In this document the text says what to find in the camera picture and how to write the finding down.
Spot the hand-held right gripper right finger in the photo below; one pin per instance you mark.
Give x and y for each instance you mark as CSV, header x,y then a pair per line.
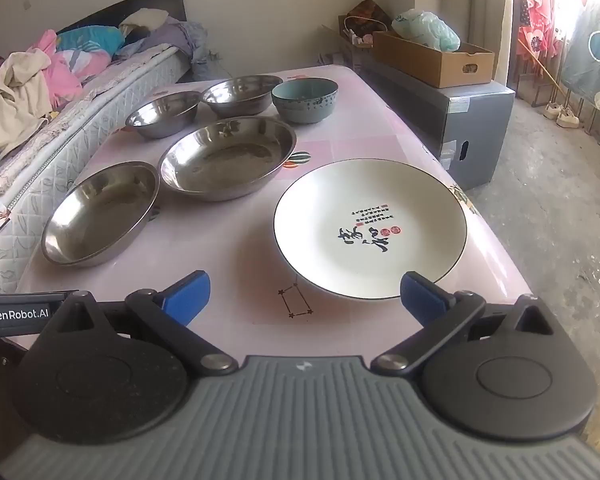
x,y
422,295

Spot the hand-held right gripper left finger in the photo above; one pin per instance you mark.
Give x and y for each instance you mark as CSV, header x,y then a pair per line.
x,y
185,292

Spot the shallow steel bowl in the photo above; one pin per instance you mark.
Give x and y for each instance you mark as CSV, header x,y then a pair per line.
x,y
100,215

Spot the white printed plate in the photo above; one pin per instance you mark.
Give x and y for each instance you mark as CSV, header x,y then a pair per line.
x,y
330,210

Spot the large steel bowl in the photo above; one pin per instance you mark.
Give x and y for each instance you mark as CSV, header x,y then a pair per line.
x,y
230,160

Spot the small steel bowl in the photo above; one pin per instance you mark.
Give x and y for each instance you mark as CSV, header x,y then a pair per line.
x,y
162,115

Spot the deep steel bowl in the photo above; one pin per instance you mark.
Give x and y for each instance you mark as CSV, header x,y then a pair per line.
x,y
240,95

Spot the teal ceramic bowl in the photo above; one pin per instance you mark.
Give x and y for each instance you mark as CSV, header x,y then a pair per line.
x,y
305,110

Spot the pink printed tablecloth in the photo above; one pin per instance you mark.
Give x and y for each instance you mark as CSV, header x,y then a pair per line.
x,y
230,240

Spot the mattress tag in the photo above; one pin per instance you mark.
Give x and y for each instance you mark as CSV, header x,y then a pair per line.
x,y
0,217

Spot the white quilted mattress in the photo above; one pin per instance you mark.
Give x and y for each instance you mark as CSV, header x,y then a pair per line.
x,y
55,145

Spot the grey carton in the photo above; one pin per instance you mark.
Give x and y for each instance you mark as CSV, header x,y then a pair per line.
x,y
430,120

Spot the cream garment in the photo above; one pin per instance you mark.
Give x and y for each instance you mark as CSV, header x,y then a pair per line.
x,y
15,100

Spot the white shoe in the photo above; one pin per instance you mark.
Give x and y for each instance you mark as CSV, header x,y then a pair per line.
x,y
569,119
554,110

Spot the open cardboard box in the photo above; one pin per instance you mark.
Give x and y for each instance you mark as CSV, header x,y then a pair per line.
x,y
430,65

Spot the grey purple bedding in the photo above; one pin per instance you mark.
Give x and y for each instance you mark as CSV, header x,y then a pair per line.
x,y
180,40

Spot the wooden stick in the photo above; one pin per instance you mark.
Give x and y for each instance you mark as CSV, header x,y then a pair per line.
x,y
545,67

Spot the pale green plastic bag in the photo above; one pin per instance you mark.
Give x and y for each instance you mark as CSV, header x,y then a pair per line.
x,y
430,30

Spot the blue printed blanket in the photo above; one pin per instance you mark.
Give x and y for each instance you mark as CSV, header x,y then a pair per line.
x,y
90,37

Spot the cream folded cloth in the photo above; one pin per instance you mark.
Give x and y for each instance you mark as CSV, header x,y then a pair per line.
x,y
142,19

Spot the brown paper gift bag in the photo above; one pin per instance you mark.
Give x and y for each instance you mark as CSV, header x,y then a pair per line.
x,y
370,10

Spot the blue printed curtain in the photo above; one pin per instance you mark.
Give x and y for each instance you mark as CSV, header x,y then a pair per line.
x,y
595,60

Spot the dark headboard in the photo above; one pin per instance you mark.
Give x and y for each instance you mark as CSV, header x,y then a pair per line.
x,y
155,0

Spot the pink hanging clothes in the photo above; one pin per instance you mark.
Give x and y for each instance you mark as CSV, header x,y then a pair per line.
x,y
545,10

